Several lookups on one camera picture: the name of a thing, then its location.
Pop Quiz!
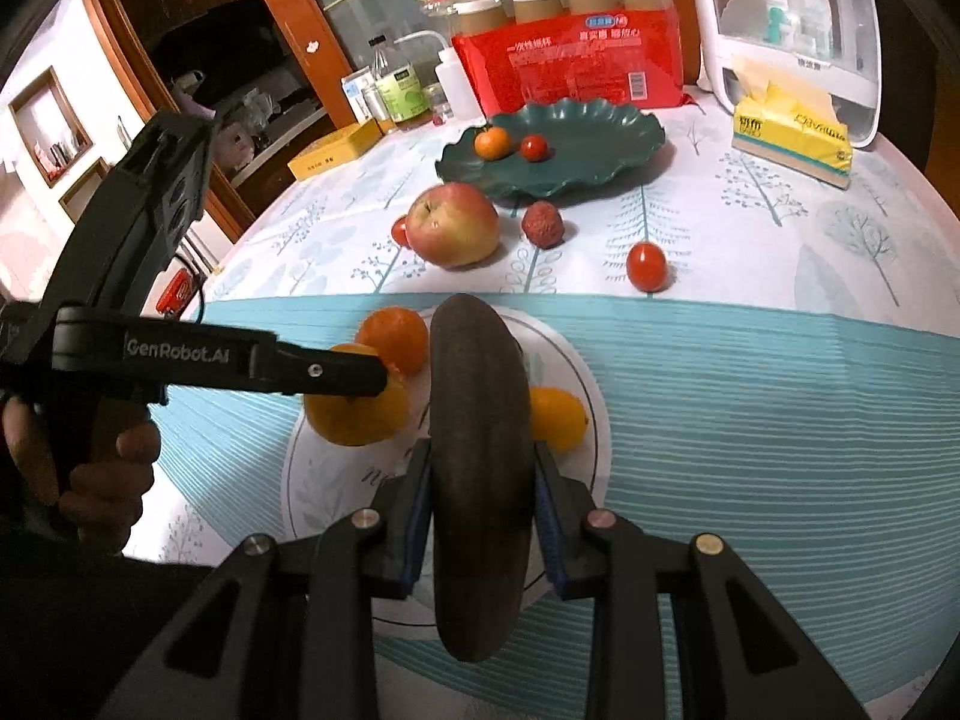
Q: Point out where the white bottle teal cap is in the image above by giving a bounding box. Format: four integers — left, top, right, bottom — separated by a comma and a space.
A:
761, 0, 797, 46

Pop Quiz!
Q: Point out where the dark green wavy plate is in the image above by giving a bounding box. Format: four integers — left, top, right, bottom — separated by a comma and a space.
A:
438, 100, 666, 200

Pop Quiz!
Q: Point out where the large yellow-orange orange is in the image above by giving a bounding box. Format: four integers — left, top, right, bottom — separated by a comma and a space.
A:
304, 343, 412, 447

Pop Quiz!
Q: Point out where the white clear storage box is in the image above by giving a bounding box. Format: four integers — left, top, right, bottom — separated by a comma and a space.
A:
684, 0, 880, 149

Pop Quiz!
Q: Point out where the white squeeze bottle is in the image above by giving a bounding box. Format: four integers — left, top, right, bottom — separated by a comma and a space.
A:
394, 30, 478, 121

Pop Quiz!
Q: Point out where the glass bottle green label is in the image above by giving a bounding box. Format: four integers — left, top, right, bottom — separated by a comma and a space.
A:
371, 36, 433, 132

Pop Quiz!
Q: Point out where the flat yellow box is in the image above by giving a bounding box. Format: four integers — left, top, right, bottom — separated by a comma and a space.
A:
287, 120, 383, 182

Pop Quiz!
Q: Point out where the red lychee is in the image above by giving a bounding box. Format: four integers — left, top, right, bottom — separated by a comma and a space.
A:
522, 202, 565, 247

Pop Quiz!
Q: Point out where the white blue small box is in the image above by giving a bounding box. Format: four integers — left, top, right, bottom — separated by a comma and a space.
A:
341, 67, 376, 125

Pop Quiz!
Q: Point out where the red paper cup packet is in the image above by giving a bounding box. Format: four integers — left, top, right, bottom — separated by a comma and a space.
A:
451, 9, 698, 122

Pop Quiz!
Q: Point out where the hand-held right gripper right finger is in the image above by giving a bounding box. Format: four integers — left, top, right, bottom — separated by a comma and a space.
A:
534, 441, 871, 720

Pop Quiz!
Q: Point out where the white plastic bottle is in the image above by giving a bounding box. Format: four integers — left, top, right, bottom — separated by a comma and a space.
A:
795, 0, 835, 57

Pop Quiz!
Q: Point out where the red container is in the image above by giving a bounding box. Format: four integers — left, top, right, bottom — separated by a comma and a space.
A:
156, 270, 194, 316

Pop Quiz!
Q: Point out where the yellow citrus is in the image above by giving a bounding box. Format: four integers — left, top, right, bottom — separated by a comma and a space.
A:
529, 386, 587, 452

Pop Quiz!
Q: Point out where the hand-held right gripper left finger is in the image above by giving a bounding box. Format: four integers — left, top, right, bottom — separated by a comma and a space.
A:
112, 436, 434, 720

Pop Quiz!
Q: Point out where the wall niche shelf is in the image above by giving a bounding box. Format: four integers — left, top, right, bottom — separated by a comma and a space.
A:
7, 66, 95, 188

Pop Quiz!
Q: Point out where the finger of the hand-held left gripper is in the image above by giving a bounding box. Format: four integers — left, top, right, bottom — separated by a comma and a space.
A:
253, 334, 392, 398

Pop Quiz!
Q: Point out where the yellow tissue box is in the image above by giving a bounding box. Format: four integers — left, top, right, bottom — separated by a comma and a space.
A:
731, 79, 854, 190

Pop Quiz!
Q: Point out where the red-yellow apple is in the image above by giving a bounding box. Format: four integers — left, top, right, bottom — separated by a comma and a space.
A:
406, 182, 501, 269

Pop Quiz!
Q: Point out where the person's left hand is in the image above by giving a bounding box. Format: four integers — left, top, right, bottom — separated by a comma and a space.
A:
2, 397, 163, 553

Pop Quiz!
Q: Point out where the dark brown avocado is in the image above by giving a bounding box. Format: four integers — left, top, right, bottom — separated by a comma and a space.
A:
427, 294, 538, 663

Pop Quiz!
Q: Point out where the wooden cabinet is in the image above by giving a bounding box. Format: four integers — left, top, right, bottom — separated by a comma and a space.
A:
79, 0, 355, 241

